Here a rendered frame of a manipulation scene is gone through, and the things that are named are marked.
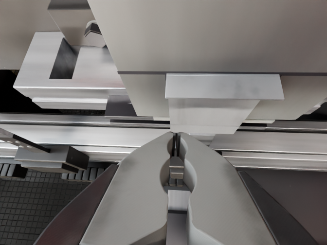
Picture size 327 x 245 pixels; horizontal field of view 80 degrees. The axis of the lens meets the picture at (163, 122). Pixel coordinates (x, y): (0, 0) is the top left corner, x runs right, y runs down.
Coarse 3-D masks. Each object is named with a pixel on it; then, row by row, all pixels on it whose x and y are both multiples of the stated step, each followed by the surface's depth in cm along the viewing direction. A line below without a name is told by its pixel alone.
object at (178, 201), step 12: (168, 192) 21; (180, 192) 21; (168, 204) 21; (180, 204) 21; (168, 216) 20; (180, 216) 20; (168, 228) 19; (180, 228) 19; (168, 240) 19; (180, 240) 19
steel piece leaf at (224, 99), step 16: (176, 80) 15; (192, 80) 15; (208, 80) 15; (224, 80) 15; (240, 80) 15; (256, 80) 15; (272, 80) 15; (176, 96) 15; (192, 96) 14; (208, 96) 14; (224, 96) 14; (240, 96) 14; (256, 96) 14; (272, 96) 14; (176, 112) 21; (192, 112) 21; (208, 112) 21; (224, 112) 21; (240, 112) 21
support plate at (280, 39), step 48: (96, 0) 10; (144, 0) 10; (192, 0) 10; (240, 0) 10; (288, 0) 10; (144, 48) 13; (192, 48) 13; (240, 48) 13; (288, 48) 12; (144, 96) 19; (288, 96) 18
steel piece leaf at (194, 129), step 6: (174, 126) 25; (180, 126) 25; (186, 126) 25; (192, 126) 25; (198, 126) 25; (204, 126) 25; (210, 126) 25; (216, 126) 24; (222, 126) 24; (228, 126) 24; (234, 126) 24; (186, 132) 27; (192, 132) 27; (198, 132) 27; (204, 132) 27; (210, 132) 26; (216, 132) 26; (222, 132) 26; (228, 132) 26; (234, 132) 26
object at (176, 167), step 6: (198, 138) 28; (204, 138) 28; (210, 138) 28; (174, 156) 41; (174, 162) 41; (180, 162) 41; (174, 168) 41; (180, 168) 41; (174, 174) 41; (180, 174) 41
